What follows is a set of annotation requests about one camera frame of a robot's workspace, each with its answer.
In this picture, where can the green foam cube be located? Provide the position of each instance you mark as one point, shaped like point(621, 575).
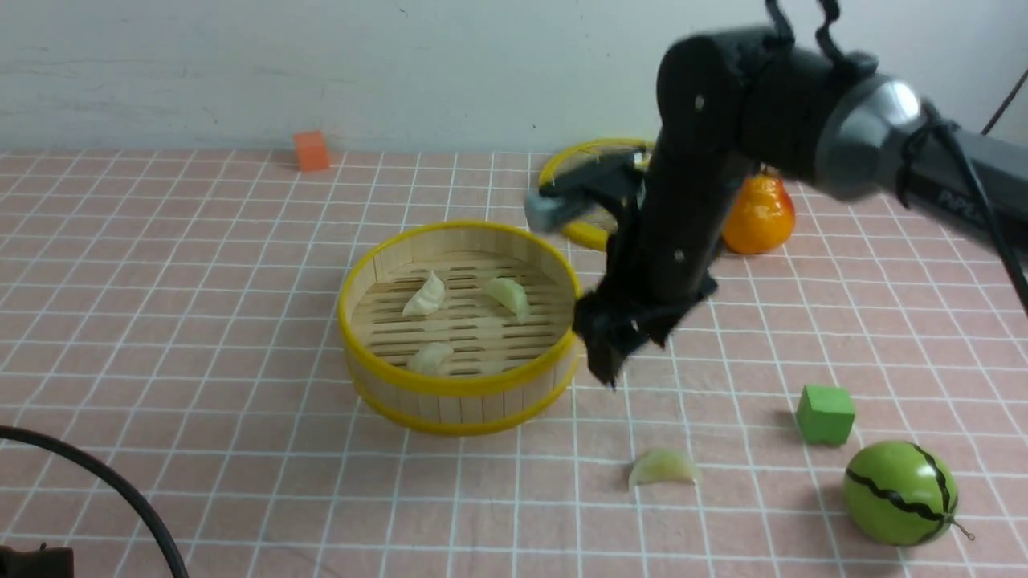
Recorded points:
point(825, 415)

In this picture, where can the orange yellow toy pear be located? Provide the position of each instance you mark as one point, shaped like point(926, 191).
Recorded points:
point(763, 217)

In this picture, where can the white dumpling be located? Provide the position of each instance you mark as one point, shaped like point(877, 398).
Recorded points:
point(430, 359)
point(428, 299)

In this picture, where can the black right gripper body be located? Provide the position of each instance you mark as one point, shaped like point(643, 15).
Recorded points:
point(668, 222)

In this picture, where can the green dumpling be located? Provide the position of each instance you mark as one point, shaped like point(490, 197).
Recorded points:
point(657, 466)
point(509, 294)

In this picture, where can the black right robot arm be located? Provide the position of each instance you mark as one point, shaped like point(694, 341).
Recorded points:
point(732, 101)

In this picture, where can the orange foam cube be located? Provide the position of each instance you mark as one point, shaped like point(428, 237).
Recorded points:
point(311, 151)

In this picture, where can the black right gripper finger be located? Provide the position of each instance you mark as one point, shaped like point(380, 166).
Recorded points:
point(607, 354)

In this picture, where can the yellow woven steamer lid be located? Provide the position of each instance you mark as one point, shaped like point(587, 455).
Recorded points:
point(592, 230)

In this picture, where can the yellow bamboo steamer tray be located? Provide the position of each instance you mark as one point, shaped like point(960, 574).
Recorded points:
point(502, 373)

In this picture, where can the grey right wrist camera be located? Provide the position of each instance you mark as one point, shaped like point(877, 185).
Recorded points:
point(612, 181)

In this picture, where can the green toy watermelon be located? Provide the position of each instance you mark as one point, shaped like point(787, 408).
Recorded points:
point(900, 494)

